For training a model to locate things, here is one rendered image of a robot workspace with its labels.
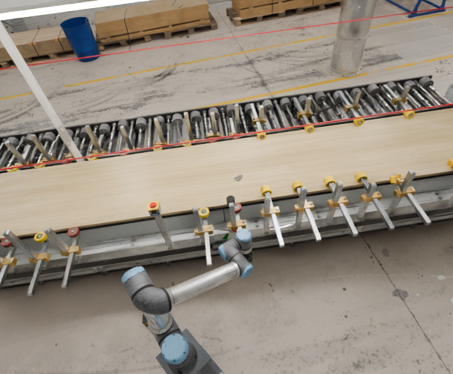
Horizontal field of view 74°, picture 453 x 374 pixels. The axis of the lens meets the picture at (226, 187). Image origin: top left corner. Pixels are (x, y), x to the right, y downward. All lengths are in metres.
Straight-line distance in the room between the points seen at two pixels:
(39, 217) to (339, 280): 2.64
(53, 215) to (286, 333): 2.13
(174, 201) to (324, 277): 1.57
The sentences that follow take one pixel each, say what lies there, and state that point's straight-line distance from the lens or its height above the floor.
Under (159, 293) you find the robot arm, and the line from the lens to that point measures 1.46.
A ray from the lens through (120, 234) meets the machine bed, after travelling 2.67.
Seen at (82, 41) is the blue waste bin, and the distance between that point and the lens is 7.15.
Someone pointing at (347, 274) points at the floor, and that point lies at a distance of 3.13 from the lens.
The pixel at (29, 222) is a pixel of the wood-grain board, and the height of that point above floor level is 0.90.
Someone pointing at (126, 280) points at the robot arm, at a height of 1.44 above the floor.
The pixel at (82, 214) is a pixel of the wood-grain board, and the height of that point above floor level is 0.90.
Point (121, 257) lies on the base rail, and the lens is 2.51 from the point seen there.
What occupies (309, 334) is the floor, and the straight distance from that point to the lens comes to 2.86.
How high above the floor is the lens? 2.73
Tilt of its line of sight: 49 degrees down
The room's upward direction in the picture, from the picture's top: 7 degrees counter-clockwise
